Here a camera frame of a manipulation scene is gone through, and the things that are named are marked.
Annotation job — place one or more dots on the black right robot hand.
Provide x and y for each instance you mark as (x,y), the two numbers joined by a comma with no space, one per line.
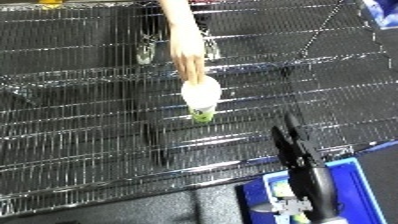
(314,180)

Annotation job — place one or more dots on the white paper cup green band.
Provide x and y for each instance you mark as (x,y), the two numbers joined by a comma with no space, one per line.
(201,95)

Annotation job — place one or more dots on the person's hand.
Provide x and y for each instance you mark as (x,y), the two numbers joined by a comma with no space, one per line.
(188,60)

